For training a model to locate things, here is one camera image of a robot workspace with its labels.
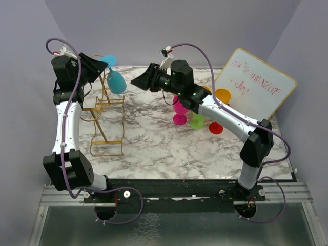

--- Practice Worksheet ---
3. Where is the red wine glass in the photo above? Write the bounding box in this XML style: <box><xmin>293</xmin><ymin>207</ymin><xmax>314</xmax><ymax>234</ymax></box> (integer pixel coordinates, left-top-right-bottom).
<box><xmin>209</xmin><ymin>122</ymin><xmax>223</xmax><ymax>135</ymax></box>

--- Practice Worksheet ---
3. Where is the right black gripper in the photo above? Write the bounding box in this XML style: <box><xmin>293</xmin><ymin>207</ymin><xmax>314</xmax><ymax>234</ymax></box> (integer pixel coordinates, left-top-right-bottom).
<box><xmin>130</xmin><ymin>64</ymin><xmax>182</xmax><ymax>97</ymax></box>

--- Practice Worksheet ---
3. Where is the yellow framed whiteboard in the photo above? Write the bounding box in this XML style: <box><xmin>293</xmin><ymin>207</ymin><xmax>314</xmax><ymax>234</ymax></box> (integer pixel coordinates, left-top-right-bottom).
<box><xmin>215</xmin><ymin>48</ymin><xmax>297</xmax><ymax>121</ymax></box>

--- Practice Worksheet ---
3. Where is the cyan wine glass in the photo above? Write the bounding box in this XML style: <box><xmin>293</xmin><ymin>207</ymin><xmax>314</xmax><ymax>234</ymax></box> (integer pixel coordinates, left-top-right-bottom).
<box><xmin>100</xmin><ymin>55</ymin><xmax>127</xmax><ymax>95</ymax></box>

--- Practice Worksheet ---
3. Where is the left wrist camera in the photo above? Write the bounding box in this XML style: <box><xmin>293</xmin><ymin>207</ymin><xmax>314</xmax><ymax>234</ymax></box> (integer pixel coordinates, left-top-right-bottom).
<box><xmin>53</xmin><ymin>44</ymin><xmax>77</xmax><ymax>60</ymax></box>

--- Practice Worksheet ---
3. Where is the green wine glass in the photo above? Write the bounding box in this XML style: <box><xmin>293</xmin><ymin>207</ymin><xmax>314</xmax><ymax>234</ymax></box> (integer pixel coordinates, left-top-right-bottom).
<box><xmin>190</xmin><ymin>112</ymin><xmax>205</xmax><ymax>130</ymax></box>

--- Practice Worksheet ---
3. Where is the gold wire glass rack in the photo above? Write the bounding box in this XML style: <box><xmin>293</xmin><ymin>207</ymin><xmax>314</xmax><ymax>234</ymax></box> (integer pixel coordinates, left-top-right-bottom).
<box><xmin>81</xmin><ymin>54</ymin><xmax>126</xmax><ymax>157</ymax></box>

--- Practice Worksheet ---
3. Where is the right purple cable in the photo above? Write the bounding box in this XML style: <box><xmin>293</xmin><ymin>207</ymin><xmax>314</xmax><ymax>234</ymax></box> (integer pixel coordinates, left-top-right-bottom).
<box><xmin>170</xmin><ymin>43</ymin><xmax>292</xmax><ymax>224</ymax></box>

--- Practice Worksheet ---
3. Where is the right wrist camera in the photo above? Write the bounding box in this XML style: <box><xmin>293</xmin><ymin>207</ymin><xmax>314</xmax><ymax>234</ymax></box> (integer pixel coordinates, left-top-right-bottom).
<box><xmin>159</xmin><ymin>46</ymin><xmax>175</xmax><ymax>71</ymax></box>

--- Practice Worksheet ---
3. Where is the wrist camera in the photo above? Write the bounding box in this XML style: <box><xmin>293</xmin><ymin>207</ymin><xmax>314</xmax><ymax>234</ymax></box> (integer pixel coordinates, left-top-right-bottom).
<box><xmin>159</xmin><ymin>46</ymin><xmax>175</xmax><ymax>71</ymax></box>
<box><xmin>53</xmin><ymin>44</ymin><xmax>77</xmax><ymax>60</ymax></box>

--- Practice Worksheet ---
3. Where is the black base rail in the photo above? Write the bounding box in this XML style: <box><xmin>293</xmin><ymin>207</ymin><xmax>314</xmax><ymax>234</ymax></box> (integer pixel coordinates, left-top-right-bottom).
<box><xmin>84</xmin><ymin>179</ymin><xmax>265</xmax><ymax>214</ymax></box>

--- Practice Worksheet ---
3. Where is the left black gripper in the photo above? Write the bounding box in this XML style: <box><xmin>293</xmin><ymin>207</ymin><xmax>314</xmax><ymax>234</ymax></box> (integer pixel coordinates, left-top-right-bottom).
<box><xmin>72</xmin><ymin>52</ymin><xmax>108</xmax><ymax>86</ymax></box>

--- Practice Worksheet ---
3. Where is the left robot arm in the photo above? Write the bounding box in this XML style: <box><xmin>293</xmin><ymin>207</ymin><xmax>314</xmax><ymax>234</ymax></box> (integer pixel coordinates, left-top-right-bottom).
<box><xmin>43</xmin><ymin>53</ymin><xmax>113</xmax><ymax>202</ymax></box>

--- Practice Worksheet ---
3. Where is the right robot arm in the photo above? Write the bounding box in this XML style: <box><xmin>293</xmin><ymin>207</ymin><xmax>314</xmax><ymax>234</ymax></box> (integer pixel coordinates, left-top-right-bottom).
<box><xmin>131</xmin><ymin>60</ymin><xmax>274</xmax><ymax>200</ymax></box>

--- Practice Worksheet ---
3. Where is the pink wine glass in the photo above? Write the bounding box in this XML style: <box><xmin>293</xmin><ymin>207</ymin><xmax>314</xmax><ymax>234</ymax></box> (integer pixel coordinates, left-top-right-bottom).
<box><xmin>173</xmin><ymin>96</ymin><xmax>188</xmax><ymax>126</ymax></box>

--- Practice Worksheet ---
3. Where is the yellow wine glass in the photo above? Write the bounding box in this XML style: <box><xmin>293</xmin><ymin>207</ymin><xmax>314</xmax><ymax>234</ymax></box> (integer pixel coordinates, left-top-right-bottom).
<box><xmin>215</xmin><ymin>88</ymin><xmax>231</xmax><ymax>105</ymax></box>
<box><xmin>201</xmin><ymin>85</ymin><xmax>211</xmax><ymax>92</ymax></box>

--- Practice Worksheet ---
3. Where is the yellow wine glass front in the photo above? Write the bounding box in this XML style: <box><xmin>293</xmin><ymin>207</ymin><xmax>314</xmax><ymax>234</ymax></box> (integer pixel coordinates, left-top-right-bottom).
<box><xmin>201</xmin><ymin>85</ymin><xmax>211</xmax><ymax>92</ymax></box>

